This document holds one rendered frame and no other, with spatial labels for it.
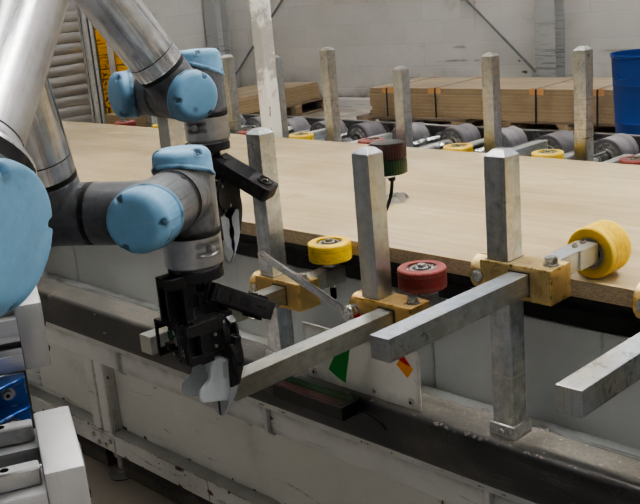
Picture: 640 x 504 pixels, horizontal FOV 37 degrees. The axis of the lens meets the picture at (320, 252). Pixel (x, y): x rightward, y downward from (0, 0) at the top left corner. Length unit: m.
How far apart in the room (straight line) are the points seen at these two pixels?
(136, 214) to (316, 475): 1.26
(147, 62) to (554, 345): 0.78
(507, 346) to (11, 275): 0.83
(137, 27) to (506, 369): 0.71
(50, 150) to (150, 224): 0.14
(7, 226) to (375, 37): 9.74
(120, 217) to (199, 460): 1.58
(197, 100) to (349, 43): 9.22
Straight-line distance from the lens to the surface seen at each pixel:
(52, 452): 0.87
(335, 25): 10.72
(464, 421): 1.50
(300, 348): 1.38
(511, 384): 1.41
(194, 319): 1.23
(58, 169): 1.13
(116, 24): 1.40
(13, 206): 0.73
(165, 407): 2.65
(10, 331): 1.31
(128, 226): 1.08
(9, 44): 0.81
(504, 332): 1.39
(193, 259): 1.20
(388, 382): 1.56
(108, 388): 2.83
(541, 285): 1.32
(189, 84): 1.42
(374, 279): 1.52
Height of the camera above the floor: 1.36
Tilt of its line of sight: 16 degrees down
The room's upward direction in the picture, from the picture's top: 5 degrees counter-clockwise
